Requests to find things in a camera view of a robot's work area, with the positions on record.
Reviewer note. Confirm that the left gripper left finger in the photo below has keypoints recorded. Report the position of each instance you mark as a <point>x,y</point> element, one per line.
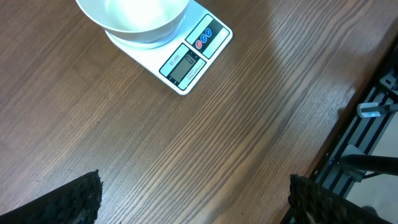
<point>75,202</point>

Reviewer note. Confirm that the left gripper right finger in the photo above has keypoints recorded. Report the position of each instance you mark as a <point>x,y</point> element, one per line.
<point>370,201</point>

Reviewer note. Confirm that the white digital kitchen scale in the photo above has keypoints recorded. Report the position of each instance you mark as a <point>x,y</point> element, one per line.
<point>182,58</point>

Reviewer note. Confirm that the white bowl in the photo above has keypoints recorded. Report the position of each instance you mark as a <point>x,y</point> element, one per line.
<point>138,21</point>

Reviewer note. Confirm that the black aluminium base frame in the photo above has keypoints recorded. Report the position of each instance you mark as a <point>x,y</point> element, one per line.
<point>366,146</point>

